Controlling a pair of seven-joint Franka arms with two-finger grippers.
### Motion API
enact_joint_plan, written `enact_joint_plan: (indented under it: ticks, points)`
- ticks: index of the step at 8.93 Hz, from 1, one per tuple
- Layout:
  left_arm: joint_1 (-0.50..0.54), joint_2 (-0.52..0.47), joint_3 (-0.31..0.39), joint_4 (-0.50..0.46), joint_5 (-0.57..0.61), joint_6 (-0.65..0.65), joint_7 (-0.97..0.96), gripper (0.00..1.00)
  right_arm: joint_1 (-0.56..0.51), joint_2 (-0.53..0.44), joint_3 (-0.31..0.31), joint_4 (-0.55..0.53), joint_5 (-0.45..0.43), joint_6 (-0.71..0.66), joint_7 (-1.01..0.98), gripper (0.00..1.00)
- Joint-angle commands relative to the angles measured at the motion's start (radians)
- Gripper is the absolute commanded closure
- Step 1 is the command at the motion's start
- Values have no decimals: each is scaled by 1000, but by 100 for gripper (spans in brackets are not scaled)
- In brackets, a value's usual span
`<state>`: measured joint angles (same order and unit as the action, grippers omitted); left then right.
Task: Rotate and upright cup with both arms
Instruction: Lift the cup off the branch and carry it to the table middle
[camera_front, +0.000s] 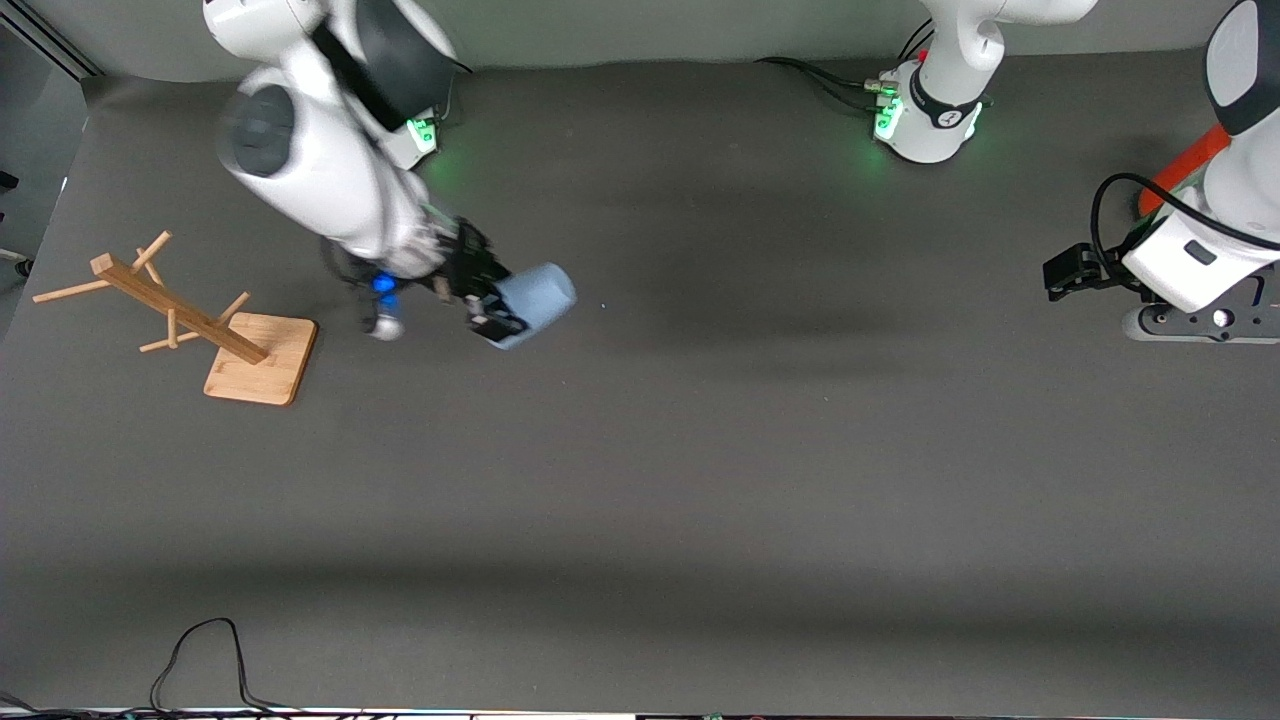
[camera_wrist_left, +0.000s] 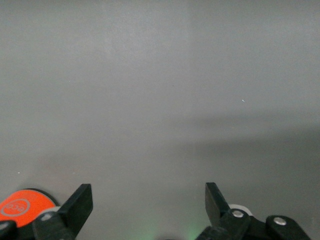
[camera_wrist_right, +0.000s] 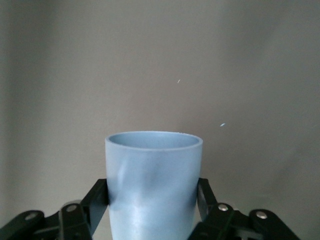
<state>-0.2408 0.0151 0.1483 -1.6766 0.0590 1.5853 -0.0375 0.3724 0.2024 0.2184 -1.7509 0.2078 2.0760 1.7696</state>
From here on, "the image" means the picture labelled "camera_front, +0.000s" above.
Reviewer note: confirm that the orange cylindrical tube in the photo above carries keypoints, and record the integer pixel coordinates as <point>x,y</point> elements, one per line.
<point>1185,170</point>

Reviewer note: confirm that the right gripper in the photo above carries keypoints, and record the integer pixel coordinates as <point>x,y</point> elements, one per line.
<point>467,264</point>

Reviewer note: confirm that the dark metal frame rail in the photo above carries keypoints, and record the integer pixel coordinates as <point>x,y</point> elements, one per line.
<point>55,45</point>

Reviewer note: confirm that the small black foot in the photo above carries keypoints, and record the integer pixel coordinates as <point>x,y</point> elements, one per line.
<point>18,266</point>

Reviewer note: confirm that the light blue plastic cup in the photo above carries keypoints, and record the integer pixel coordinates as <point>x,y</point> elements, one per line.
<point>540,295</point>

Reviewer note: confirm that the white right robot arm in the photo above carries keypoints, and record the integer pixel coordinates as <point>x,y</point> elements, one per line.
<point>320,170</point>

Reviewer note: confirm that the wooden cup rack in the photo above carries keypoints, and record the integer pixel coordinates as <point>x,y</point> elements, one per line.
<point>265,365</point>

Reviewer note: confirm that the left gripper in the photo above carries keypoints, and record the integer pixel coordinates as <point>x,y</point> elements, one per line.
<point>1092,270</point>

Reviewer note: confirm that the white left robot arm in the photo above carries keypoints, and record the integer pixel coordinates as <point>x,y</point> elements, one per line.
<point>940,110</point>

